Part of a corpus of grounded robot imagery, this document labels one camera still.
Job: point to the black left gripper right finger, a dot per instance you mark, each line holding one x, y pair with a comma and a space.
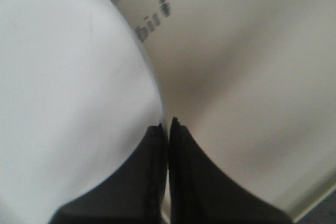
201, 193

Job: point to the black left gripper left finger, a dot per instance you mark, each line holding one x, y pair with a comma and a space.
132, 194

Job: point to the white round plate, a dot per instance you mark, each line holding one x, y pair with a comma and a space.
77, 96

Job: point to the cream rabbit serving tray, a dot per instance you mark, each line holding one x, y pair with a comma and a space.
254, 82

